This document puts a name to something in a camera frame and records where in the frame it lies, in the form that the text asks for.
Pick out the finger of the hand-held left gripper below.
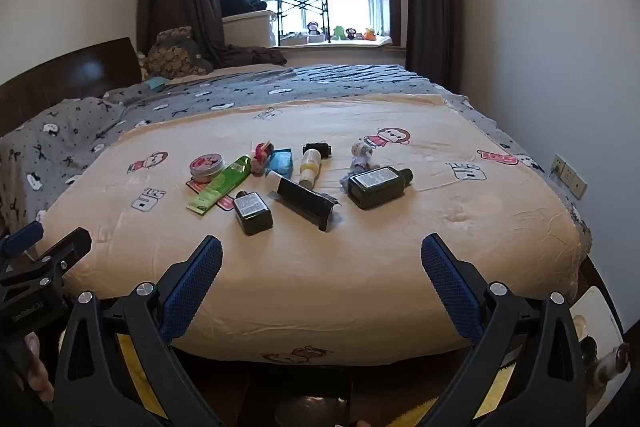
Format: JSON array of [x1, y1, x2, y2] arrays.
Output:
[[0, 221, 45, 260], [0, 227, 93, 303]]

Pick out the small plush doll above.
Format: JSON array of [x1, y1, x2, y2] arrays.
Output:
[[340, 141, 381, 190]]

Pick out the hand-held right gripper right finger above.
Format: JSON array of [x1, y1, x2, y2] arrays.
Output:
[[420, 233, 587, 427]]

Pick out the blue wet wipe packet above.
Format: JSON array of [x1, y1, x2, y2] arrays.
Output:
[[265, 148, 294, 180]]

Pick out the dark wooden headboard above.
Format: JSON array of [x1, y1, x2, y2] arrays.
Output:
[[0, 38, 143, 120]]

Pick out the black tube with white cap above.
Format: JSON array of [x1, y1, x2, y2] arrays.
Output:
[[265, 170, 341, 233]]

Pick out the brown patterned cushion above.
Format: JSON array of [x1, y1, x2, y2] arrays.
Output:
[[145, 27, 213, 78]]

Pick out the small yellow lotion bottle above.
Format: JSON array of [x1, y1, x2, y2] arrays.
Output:
[[298, 148, 322, 188]]

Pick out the red flat packet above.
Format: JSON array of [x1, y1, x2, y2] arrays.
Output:
[[186, 177, 241, 210]]

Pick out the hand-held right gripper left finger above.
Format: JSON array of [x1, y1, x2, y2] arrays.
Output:
[[52, 234, 224, 427]]

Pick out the pink round tin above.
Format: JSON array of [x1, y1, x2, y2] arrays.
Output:
[[189, 153, 226, 182]]

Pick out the small dark glass bottle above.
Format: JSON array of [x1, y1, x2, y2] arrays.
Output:
[[232, 191, 275, 237]]

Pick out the white windowsill mat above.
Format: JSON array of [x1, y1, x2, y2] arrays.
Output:
[[270, 34, 393, 51]]

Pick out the large dark glass bottle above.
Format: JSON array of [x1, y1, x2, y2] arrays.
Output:
[[347, 166, 414, 210]]

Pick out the white wall socket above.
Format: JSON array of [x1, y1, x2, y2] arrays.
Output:
[[565, 169, 588, 200], [550, 153, 571, 180]]

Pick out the grey patterned duvet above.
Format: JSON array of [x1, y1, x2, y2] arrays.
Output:
[[0, 64, 593, 258]]

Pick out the person's left hand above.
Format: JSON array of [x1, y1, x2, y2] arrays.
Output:
[[22, 332, 56, 403]]

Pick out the white storage box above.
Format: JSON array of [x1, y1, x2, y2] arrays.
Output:
[[221, 9, 278, 48]]

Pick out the green tube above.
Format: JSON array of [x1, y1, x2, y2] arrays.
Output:
[[186, 155, 253, 215]]

